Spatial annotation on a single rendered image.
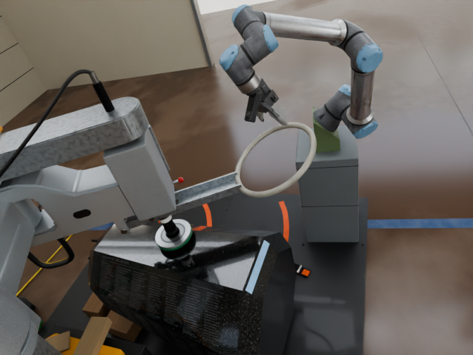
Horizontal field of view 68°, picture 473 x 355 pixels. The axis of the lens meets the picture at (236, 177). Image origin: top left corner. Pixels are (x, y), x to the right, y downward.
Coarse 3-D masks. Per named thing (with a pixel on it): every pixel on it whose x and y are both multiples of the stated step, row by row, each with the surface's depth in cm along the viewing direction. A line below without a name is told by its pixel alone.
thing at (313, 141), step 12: (264, 132) 200; (312, 132) 176; (252, 144) 201; (312, 144) 170; (240, 156) 200; (312, 156) 166; (240, 168) 195; (300, 168) 165; (240, 180) 188; (288, 180) 165; (252, 192) 175; (264, 192) 170; (276, 192) 166
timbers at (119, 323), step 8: (96, 296) 275; (88, 304) 271; (96, 304) 269; (88, 312) 268; (96, 312) 264; (104, 312) 269; (112, 312) 258; (112, 320) 253; (120, 320) 251; (128, 320) 250; (112, 328) 248; (120, 328) 246; (128, 328) 245; (136, 328) 251; (120, 336) 252; (128, 336) 244; (136, 336) 252
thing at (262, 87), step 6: (264, 84) 138; (258, 90) 138; (264, 90) 139; (270, 90) 140; (264, 96) 139; (270, 96) 139; (264, 102) 138; (270, 102) 141; (258, 108) 142; (264, 108) 139
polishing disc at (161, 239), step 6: (174, 222) 208; (180, 222) 206; (186, 222) 205; (162, 228) 206; (180, 228) 202; (186, 228) 201; (156, 234) 203; (162, 234) 202; (180, 234) 199; (186, 234) 198; (156, 240) 199; (162, 240) 198; (168, 240) 197; (174, 240) 196; (180, 240) 195; (186, 240) 196; (162, 246) 195; (168, 246) 194; (174, 246) 193
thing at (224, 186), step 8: (224, 176) 191; (232, 176) 192; (200, 184) 191; (208, 184) 192; (216, 184) 193; (224, 184) 193; (232, 184) 191; (240, 184) 182; (176, 192) 191; (184, 192) 192; (192, 192) 193; (200, 192) 192; (208, 192) 190; (216, 192) 182; (224, 192) 183; (232, 192) 184; (184, 200) 190; (192, 200) 182; (200, 200) 183; (208, 200) 184; (176, 208) 183; (184, 208) 184; (160, 216) 184; (128, 224) 183; (136, 224) 184
